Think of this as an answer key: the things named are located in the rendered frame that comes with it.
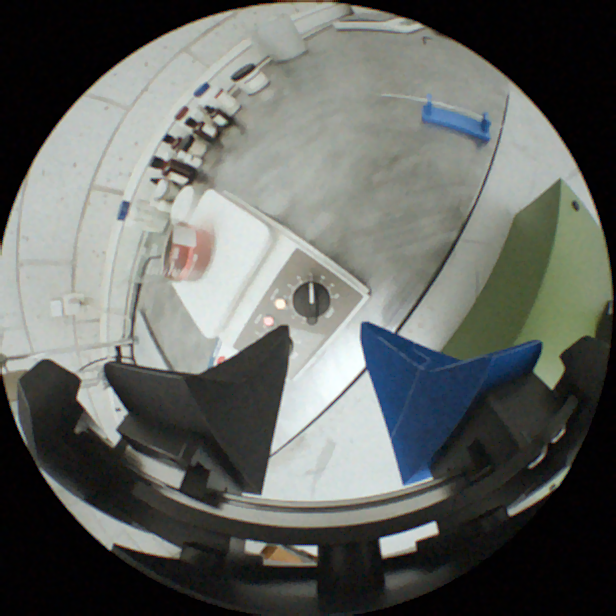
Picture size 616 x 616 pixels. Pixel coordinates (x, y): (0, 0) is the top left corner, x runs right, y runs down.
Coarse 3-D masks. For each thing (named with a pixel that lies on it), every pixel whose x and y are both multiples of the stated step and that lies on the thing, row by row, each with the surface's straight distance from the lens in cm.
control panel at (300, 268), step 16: (304, 256) 16; (288, 272) 17; (304, 272) 16; (320, 272) 16; (272, 288) 17; (288, 288) 17; (336, 288) 17; (352, 288) 17; (272, 304) 17; (288, 304) 17; (336, 304) 17; (352, 304) 18; (256, 320) 18; (288, 320) 18; (304, 320) 18; (320, 320) 18; (336, 320) 18; (240, 336) 20; (256, 336) 19; (304, 336) 19; (320, 336) 19; (304, 352) 19; (288, 368) 21
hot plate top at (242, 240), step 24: (216, 192) 22; (192, 216) 24; (216, 216) 20; (240, 216) 18; (216, 240) 19; (240, 240) 17; (264, 240) 15; (216, 264) 19; (240, 264) 16; (192, 288) 22; (216, 288) 18; (240, 288) 17; (192, 312) 22; (216, 312) 18; (216, 336) 20
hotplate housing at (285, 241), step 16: (224, 192) 25; (256, 208) 22; (272, 224) 18; (288, 240) 16; (304, 240) 20; (272, 256) 17; (288, 256) 16; (320, 256) 17; (256, 272) 18; (272, 272) 17; (336, 272) 17; (256, 288) 18; (240, 304) 19; (256, 304) 18; (240, 320) 19; (224, 336) 21; (336, 336) 20; (320, 352) 20; (304, 368) 21
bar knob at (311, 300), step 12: (300, 288) 16; (312, 288) 15; (324, 288) 17; (300, 300) 17; (312, 300) 15; (324, 300) 17; (300, 312) 17; (312, 312) 16; (324, 312) 17; (312, 324) 16
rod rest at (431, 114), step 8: (424, 112) 33; (432, 112) 34; (440, 112) 34; (448, 112) 35; (424, 120) 33; (432, 120) 33; (440, 120) 32; (448, 120) 33; (456, 120) 34; (464, 120) 34; (472, 120) 35; (488, 120) 33; (456, 128) 33; (464, 128) 33; (472, 128) 33; (480, 128) 34; (488, 128) 33; (480, 136) 34; (488, 136) 34
